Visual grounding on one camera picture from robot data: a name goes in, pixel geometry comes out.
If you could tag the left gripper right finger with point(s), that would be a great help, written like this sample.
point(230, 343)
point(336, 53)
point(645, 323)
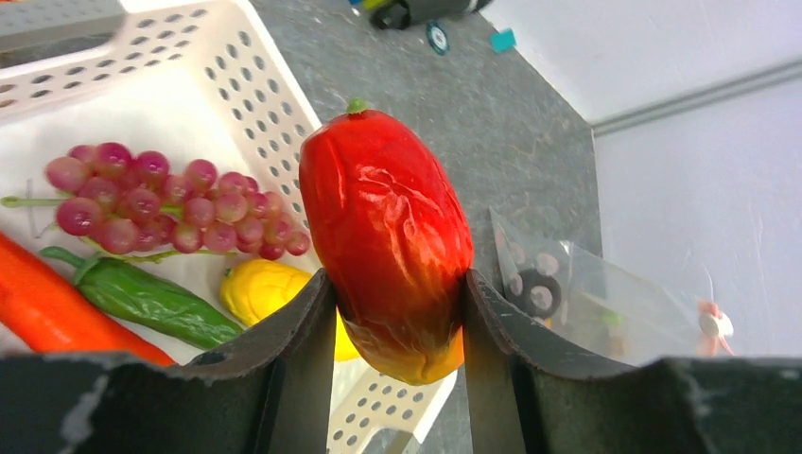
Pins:
point(531, 391)

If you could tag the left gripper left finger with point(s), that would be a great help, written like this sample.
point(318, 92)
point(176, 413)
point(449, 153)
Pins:
point(268, 391)

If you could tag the clear zip top bag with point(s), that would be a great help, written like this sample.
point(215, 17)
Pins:
point(610, 311)

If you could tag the red yellow toy mango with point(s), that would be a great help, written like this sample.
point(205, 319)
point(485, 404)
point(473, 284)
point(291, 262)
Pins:
point(390, 232)

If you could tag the yellow toy fruit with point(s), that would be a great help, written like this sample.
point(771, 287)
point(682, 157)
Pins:
point(255, 289)

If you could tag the green toy chili pepper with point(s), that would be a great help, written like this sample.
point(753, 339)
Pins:
point(129, 293)

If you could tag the purple toy grape bunch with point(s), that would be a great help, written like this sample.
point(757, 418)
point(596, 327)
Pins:
point(134, 207)

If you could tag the orange toy carrot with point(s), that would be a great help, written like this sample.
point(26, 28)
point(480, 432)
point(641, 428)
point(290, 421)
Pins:
point(50, 316)

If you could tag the teal toy block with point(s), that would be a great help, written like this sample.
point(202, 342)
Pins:
point(503, 40)

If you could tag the small round blue token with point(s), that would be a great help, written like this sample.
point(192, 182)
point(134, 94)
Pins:
point(437, 38)

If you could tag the multicolour toy block stack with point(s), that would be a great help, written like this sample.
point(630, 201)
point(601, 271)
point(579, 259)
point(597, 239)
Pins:
point(368, 4)

